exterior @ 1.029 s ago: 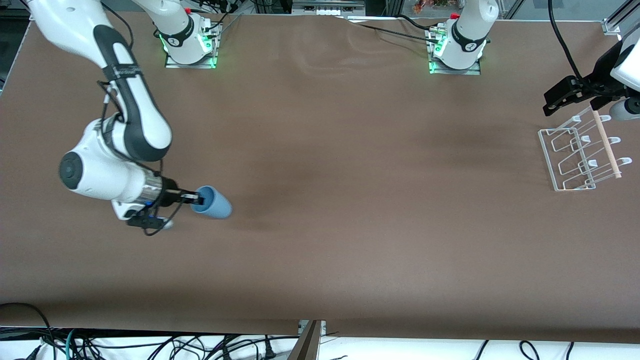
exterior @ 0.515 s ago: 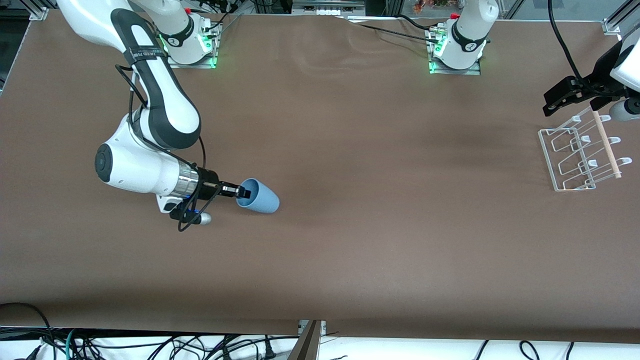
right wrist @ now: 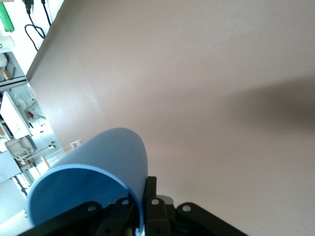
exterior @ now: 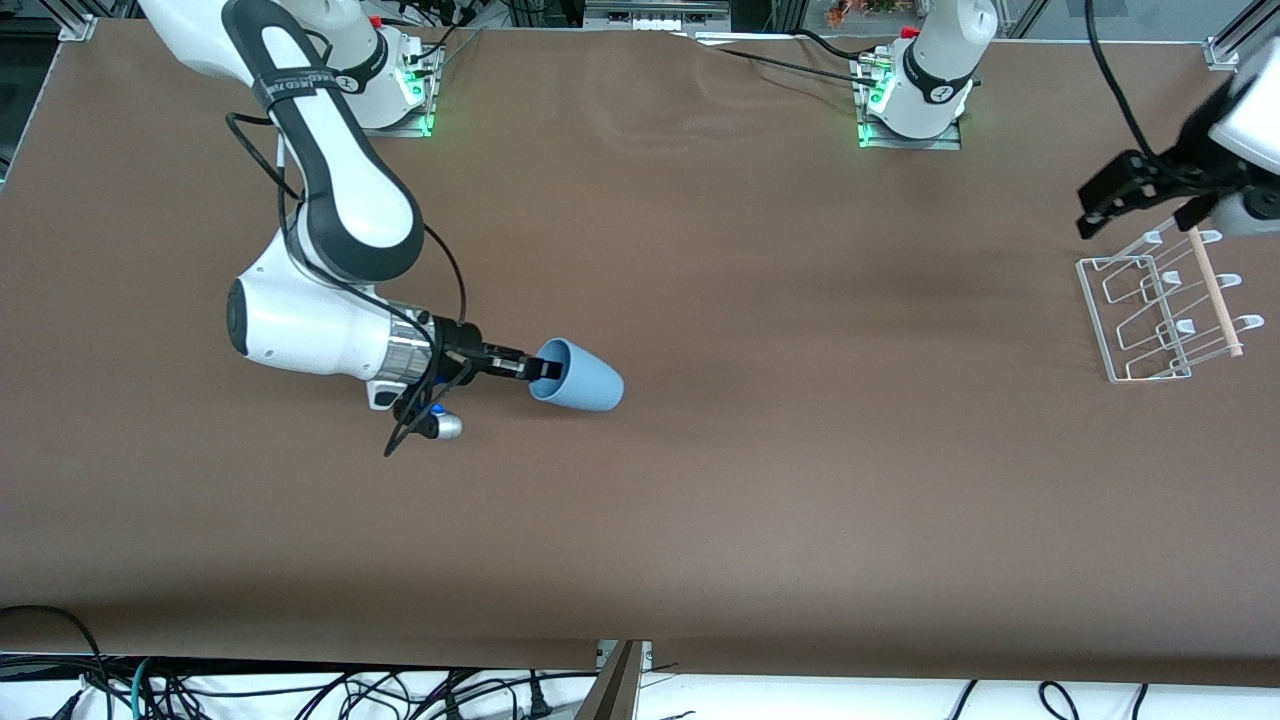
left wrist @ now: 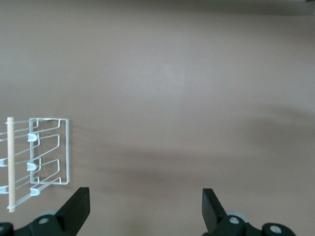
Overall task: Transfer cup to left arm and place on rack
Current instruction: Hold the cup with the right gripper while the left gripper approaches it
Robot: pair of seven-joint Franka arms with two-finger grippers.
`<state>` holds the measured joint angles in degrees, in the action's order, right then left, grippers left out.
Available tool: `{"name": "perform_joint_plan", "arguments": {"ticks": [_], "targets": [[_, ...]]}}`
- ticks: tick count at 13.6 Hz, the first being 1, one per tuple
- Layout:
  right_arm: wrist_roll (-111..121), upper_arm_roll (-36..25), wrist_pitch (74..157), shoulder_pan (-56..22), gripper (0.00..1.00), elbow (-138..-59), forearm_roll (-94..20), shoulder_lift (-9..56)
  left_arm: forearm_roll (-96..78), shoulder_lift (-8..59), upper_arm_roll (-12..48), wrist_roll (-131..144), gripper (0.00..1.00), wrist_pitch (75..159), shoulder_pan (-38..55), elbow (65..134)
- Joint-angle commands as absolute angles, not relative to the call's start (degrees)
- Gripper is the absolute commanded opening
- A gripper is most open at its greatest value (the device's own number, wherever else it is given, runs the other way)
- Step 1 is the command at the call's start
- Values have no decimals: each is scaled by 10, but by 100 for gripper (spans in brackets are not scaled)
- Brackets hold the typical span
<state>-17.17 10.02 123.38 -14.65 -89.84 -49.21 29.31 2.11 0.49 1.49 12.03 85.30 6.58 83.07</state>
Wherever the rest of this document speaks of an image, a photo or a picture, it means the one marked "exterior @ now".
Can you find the light blue plastic cup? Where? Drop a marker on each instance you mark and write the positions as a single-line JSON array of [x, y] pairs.
[[585, 380]]

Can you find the aluminium frame extrusion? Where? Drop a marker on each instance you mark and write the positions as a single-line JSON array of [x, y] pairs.
[[1235, 40], [78, 22]]

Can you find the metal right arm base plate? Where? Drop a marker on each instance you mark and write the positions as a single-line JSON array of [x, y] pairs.
[[400, 125]]

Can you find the dark table support brace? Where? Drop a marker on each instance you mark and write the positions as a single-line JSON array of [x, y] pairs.
[[612, 690]]

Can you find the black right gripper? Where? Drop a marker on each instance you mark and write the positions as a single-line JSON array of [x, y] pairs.
[[461, 345]]

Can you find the orange background object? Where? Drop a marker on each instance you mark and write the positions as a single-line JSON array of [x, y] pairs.
[[865, 10]]

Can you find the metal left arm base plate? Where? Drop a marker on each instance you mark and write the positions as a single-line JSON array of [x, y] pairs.
[[910, 142]]

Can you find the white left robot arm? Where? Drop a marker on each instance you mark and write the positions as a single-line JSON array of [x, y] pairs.
[[935, 70]]

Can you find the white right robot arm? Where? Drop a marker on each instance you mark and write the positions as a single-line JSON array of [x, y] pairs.
[[340, 200]]

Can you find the grey power strip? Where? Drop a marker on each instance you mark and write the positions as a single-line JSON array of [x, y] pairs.
[[655, 12]]

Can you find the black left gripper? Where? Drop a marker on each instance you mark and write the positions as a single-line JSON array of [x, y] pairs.
[[1188, 150]]

